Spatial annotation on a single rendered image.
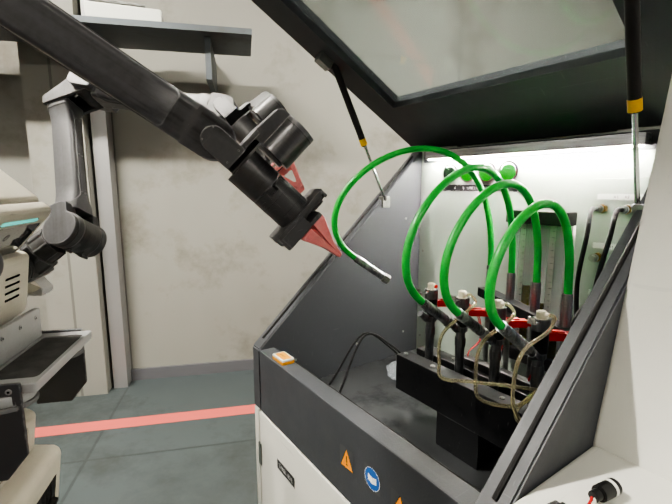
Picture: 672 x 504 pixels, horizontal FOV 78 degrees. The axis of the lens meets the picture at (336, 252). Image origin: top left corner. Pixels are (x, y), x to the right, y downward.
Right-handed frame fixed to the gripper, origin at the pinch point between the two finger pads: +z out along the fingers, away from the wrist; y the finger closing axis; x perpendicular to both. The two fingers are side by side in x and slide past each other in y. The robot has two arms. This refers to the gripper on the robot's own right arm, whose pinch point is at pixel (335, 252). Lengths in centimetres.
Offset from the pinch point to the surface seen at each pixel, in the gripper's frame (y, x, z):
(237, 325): -63, 238, 62
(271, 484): -50, 31, 38
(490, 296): 8.7, -14.4, 16.9
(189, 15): 73, 239, -96
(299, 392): -24.8, 16.7, 19.8
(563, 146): 50, 8, 26
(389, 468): -19.9, -9.8, 25.9
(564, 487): -5.1, -27.1, 33.0
